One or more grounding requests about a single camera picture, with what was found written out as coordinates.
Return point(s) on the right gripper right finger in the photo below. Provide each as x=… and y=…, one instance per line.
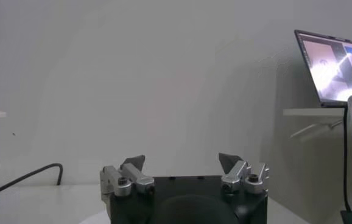
x=237, y=175

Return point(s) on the white desk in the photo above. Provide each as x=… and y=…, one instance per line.
x=310, y=112

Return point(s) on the open laptop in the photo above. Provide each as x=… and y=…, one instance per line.
x=331, y=70

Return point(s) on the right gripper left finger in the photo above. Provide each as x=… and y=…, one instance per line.
x=135, y=176

